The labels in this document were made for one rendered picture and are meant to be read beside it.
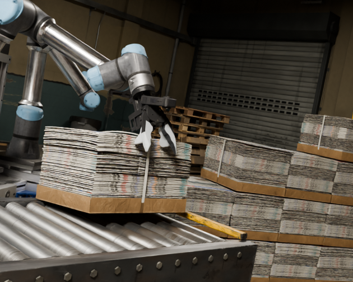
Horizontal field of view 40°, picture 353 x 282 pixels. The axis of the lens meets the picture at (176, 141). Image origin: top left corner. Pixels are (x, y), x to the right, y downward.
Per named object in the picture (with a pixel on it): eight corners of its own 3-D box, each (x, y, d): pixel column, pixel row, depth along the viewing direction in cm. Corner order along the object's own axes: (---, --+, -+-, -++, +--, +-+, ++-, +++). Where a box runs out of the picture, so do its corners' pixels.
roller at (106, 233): (47, 219, 154) (57, 207, 156) (146, 272, 121) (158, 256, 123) (37, 210, 151) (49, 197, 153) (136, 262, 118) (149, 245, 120)
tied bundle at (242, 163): (199, 177, 266) (207, 135, 265) (244, 182, 279) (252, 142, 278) (235, 192, 232) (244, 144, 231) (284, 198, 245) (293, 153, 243)
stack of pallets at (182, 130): (182, 171, 1021) (194, 109, 1014) (219, 182, 960) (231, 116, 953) (138, 169, 918) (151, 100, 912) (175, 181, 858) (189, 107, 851)
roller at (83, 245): (15, 216, 146) (18, 200, 146) (112, 273, 113) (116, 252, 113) (0, 217, 142) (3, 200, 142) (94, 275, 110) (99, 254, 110)
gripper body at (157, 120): (150, 136, 149) (142, 101, 153) (169, 124, 144) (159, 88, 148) (131, 134, 144) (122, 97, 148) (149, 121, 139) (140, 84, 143)
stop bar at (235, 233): (153, 203, 182) (154, 198, 181) (247, 239, 152) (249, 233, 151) (147, 203, 179) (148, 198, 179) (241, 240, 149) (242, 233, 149)
